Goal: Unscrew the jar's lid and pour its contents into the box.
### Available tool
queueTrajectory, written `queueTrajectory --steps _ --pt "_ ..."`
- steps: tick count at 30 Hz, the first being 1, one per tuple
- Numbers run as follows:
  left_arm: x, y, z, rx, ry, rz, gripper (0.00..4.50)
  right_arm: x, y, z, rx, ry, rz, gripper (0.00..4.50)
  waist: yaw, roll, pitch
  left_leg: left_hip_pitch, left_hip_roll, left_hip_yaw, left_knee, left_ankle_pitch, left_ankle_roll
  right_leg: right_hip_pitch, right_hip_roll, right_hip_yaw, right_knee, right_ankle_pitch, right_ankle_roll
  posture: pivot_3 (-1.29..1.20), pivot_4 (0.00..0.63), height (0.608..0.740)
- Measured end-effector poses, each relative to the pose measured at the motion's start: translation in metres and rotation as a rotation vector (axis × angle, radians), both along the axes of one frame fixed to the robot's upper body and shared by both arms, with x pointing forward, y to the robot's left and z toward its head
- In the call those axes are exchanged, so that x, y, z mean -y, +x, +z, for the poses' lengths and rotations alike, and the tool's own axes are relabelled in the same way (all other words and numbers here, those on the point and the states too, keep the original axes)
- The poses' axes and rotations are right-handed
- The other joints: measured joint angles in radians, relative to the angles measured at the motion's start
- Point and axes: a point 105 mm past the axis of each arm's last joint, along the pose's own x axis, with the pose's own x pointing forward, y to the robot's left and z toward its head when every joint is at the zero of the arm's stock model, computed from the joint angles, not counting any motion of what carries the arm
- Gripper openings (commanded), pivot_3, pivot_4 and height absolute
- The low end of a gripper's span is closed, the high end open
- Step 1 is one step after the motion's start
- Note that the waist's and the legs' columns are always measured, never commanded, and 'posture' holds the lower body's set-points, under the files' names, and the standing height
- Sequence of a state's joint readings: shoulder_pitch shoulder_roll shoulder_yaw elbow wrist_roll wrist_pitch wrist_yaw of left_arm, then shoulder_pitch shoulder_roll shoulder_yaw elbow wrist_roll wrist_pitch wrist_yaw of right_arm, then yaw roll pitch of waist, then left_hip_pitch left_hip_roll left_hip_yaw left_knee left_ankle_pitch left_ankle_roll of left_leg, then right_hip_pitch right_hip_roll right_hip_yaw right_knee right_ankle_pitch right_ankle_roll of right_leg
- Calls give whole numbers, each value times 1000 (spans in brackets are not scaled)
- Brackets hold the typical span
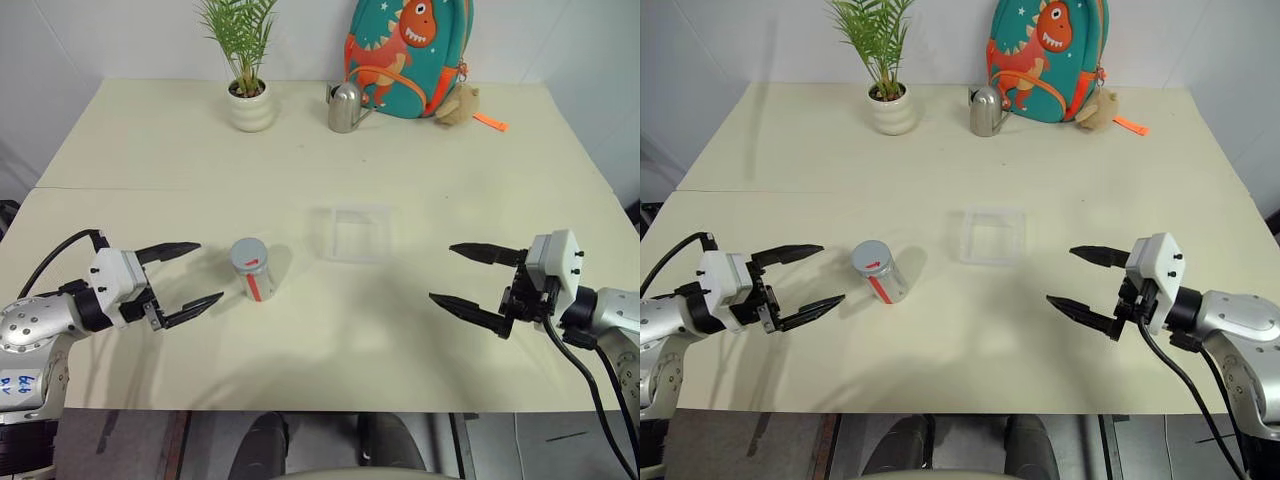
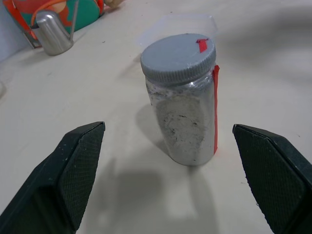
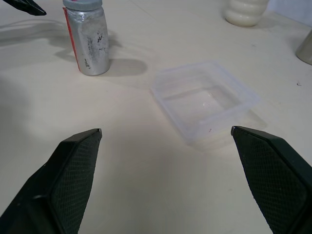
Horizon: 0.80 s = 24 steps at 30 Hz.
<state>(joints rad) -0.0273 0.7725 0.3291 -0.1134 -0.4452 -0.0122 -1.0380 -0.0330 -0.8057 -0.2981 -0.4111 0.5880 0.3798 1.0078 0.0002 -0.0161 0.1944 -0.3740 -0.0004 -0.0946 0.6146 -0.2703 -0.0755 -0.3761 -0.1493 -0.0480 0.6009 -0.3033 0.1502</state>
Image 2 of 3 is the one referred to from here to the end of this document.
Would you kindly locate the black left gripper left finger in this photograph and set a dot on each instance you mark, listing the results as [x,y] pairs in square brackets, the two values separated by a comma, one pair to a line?
[51,180]

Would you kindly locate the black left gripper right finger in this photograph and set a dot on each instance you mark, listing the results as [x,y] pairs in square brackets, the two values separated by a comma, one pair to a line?
[275,175]

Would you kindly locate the grey plastic jar lid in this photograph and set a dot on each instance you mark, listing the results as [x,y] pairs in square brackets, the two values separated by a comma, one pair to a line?
[178,58]

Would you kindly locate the clear plastic tray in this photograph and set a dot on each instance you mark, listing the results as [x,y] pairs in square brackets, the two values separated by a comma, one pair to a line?
[180,26]

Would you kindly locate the grey-lidded powder jar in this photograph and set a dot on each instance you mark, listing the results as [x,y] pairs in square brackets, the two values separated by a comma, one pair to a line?
[185,122]

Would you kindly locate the stainless steel oil pot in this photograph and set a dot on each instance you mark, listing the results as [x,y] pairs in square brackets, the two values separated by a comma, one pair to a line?
[52,33]

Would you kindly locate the green and red toy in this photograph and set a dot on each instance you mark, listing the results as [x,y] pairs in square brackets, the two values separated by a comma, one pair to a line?
[61,12]

